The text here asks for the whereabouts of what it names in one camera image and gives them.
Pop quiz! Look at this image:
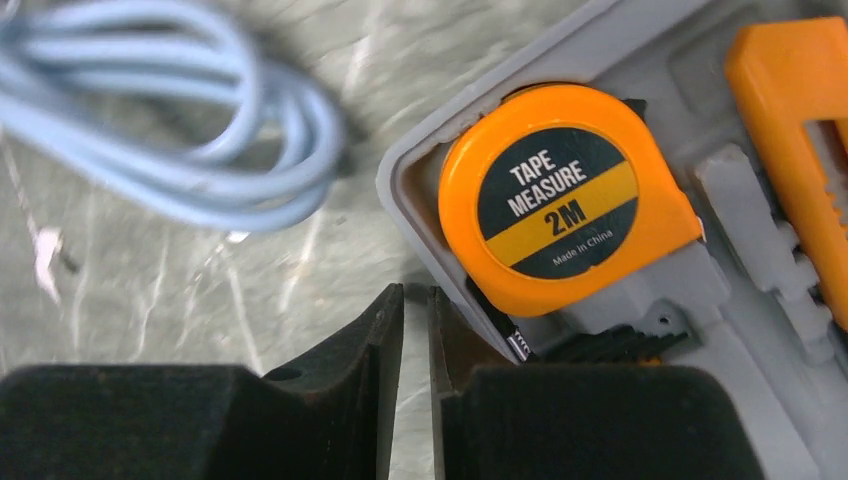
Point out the light blue plug and cable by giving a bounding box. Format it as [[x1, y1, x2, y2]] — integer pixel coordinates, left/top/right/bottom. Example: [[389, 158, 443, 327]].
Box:
[[0, 0, 349, 234]]

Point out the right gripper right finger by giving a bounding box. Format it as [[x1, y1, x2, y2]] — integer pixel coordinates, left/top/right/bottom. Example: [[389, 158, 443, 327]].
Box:
[[427, 287, 764, 479]]

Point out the grey tool case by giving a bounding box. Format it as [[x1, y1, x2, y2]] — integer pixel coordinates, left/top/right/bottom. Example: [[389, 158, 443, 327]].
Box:
[[377, 1, 847, 479]]

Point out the orange utility knife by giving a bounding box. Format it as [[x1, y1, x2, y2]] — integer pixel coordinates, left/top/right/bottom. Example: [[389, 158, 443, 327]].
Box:
[[724, 16, 847, 328]]

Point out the orange tape measure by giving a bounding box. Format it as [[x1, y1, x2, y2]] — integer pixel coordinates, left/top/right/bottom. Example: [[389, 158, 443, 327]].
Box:
[[437, 83, 704, 317]]

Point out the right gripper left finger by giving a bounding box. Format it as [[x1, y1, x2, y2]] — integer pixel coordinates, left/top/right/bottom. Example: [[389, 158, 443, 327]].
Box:
[[1, 284, 404, 479]]

